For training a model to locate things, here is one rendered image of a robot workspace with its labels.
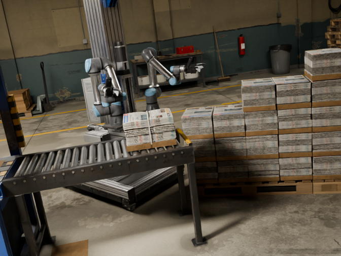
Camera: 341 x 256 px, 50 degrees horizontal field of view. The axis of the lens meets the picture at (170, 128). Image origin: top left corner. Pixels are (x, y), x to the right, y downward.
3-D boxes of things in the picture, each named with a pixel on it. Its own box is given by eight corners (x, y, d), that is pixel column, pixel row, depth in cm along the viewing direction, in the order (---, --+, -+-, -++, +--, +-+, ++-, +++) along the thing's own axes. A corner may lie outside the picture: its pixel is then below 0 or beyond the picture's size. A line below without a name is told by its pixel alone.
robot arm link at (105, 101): (115, 105, 317) (113, 92, 314) (103, 107, 314) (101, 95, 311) (113, 103, 325) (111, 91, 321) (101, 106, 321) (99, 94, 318)
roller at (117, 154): (119, 145, 309) (118, 139, 308) (123, 164, 265) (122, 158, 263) (113, 146, 309) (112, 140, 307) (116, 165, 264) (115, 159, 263)
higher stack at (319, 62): (305, 177, 379) (302, 50, 344) (336, 176, 373) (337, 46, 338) (312, 194, 343) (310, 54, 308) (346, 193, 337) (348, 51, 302)
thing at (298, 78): (271, 78, 355) (271, 76, 354) (302, 75, 350) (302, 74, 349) (275, 85, 320) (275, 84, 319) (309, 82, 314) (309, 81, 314)
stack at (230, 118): (194, 181, 402) (185, 107, 379) (306, 177, 379) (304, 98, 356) (190, 197, 366) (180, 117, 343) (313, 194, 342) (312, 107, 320)
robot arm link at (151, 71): (148, 100, 393) (141, 49, 378) (152, 97, 407) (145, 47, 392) (159, 99, 389) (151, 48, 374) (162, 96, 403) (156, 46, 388)
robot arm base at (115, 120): (106, 125, 353) (105, 115, 350) (118, 121, 364) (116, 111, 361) (116, 126, 343) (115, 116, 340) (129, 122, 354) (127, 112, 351)
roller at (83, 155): (88, 150, 305) (87, 145, 304) (87, 170, 261) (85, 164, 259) (82, 152, 305) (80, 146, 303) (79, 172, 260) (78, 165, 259)
